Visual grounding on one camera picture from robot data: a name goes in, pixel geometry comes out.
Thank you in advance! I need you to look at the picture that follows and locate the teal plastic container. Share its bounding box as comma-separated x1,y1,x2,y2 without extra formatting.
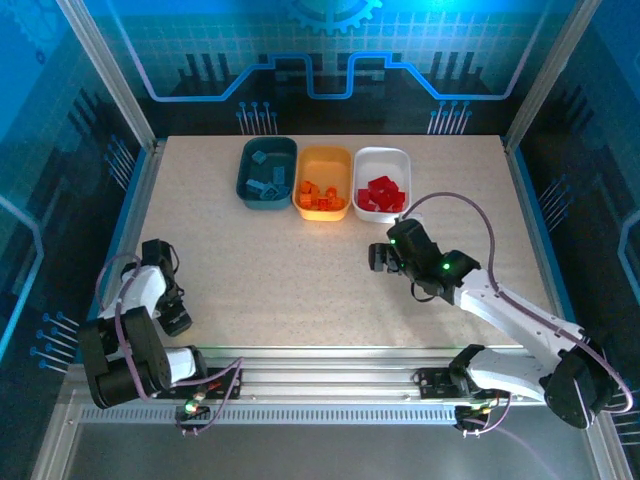
235,135,300,213

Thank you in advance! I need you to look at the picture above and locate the grey metal panel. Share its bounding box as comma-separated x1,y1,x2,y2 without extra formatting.
29,399,636,480

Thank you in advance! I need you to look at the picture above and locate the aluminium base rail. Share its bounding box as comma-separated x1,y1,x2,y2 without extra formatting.
59,344,609,426

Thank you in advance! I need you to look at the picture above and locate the aluminium frame post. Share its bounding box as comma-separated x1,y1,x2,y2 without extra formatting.
501,0,602,154
55,0,169,154

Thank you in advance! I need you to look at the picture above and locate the aluminium table side rail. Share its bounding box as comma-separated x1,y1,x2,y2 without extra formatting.
501,134,591,364
82,138,169,364

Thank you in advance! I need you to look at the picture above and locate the cable connector with LED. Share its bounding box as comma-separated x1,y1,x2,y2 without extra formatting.
453,403,501,436
174,397,211,435

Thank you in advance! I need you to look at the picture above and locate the slotted grey cable duct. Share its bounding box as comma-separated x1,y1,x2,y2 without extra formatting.
79,405,459,426

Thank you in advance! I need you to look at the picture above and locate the yellow plastic container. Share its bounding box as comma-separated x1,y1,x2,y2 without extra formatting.
292,144,354,223

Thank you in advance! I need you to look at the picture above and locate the white plastic container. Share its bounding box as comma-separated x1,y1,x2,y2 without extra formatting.
352,146,413,224

